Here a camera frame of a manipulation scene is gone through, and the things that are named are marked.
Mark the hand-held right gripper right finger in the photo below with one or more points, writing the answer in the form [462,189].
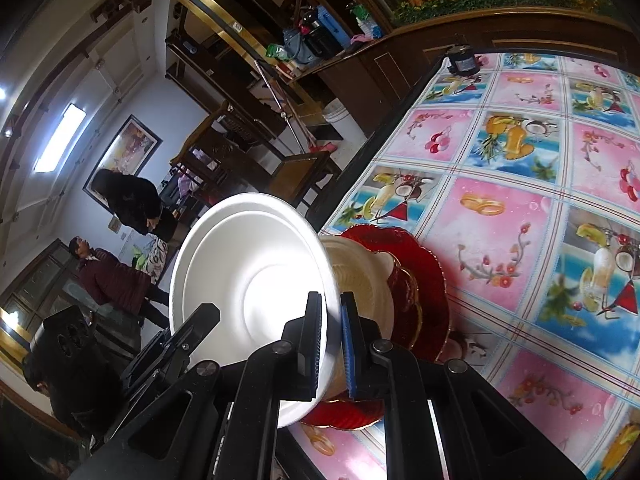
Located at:
[348,345]

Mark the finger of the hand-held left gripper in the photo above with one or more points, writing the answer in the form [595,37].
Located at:
[150,360]
[200,325]

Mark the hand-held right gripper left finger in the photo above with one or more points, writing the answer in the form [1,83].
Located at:
[315,340]

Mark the white foam bowl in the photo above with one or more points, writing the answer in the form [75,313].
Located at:
[240,270]

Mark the beige ribbed paper bowl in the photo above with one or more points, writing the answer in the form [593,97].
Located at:
[355,270]

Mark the red glass plate with sticker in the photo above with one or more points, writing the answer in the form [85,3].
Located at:
[407,290]

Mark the wooden chair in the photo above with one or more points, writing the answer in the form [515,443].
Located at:
[300,170]

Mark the carved wooden armchair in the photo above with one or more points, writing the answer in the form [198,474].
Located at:
[225,150]

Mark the fruit print checked tablecloth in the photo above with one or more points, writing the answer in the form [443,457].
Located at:
[500,220]

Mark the rectangular ceiling light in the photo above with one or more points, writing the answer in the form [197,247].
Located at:
[60,137]

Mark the white bucket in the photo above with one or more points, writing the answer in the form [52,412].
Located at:
[335,114]

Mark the mop with metal pole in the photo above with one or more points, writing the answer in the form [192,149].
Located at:
[285,110]

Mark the dark wooden cabinet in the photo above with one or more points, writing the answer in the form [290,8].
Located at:
[400,70]

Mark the black countertop appliance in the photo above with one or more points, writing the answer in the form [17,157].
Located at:
[322,42]

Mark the pink cloth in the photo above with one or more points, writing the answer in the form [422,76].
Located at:
[361,39]

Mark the small black jar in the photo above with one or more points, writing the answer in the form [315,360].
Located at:
[462,62]

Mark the wooden display shelf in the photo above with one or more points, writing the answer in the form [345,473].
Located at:
[225,20]

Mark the blue box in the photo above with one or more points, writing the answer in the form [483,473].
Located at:
[334,22]

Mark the green bottle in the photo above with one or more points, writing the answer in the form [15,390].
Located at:
[365,20]

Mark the framed wall picture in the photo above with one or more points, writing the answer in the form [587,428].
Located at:
[125,160]

